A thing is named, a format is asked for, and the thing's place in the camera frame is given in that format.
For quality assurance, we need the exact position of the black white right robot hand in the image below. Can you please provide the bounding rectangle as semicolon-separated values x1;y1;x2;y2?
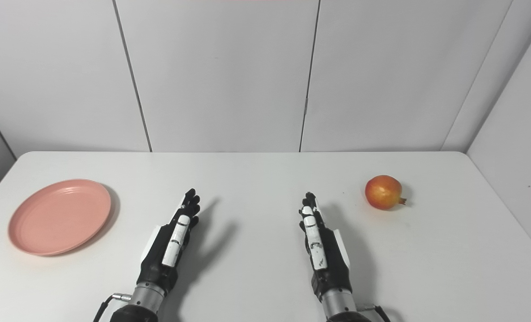
298;192;353;301

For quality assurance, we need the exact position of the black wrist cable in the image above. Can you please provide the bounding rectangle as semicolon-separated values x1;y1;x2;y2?
357;304;391;322
93;293;132;322

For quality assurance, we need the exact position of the pink round plate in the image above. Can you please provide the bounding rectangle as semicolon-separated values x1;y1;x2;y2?
8;179;112;256

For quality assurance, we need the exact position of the red yellow pomegranate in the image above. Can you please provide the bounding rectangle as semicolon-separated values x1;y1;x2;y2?
365;175;407;211

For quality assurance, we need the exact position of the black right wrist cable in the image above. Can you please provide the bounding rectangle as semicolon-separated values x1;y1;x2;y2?
357;304;391;322

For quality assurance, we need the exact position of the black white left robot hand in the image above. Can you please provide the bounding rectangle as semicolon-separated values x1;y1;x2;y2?
136;188;201;296

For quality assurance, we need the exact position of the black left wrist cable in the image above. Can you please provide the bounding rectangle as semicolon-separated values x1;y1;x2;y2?
93;293;132;322

